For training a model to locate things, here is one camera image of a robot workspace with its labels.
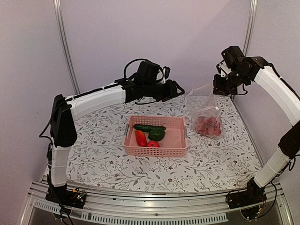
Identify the red lychee bunch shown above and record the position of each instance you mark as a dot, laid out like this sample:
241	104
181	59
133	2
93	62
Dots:
209	126

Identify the aluminium frame post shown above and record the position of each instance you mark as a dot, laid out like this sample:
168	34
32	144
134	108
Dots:
250	26
64	44

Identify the green avocado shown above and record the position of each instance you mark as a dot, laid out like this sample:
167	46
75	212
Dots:
156	135

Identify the right aluminium frame post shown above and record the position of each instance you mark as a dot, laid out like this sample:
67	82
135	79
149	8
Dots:
250	26

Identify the red tomato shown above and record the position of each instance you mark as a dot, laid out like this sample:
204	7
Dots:
153	144

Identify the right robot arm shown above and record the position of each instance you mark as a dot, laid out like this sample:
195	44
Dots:
233	72

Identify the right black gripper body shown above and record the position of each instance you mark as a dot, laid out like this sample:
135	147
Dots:
227	86

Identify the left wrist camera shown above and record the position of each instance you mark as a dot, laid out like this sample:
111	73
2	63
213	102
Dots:
150	73

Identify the orange red pepper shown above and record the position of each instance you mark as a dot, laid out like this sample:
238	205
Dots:
140	138

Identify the aluminium front rail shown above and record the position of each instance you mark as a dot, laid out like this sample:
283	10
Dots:
106	206

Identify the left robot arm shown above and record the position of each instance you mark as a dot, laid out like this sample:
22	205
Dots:
67	110

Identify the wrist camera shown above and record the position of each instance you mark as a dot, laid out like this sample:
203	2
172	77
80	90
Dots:
232	56
150	73

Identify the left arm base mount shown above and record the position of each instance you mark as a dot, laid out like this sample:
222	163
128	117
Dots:
73	198

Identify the floral tablecloth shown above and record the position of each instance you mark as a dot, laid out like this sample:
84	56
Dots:
98	157

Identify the pink plastic basket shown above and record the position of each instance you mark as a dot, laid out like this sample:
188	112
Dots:
174	143

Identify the clear zip top bag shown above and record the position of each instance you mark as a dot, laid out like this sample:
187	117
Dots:
202	102

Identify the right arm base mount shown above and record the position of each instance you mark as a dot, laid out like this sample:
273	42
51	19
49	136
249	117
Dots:
239	199

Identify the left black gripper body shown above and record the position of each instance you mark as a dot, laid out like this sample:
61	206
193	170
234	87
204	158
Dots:
163	93

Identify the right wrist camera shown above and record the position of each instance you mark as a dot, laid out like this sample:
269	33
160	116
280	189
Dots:
232	56

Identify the green cucumber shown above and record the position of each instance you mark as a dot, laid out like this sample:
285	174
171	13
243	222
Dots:
147	128

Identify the left aluminium frame post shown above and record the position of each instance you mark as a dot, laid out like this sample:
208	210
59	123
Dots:
64	44

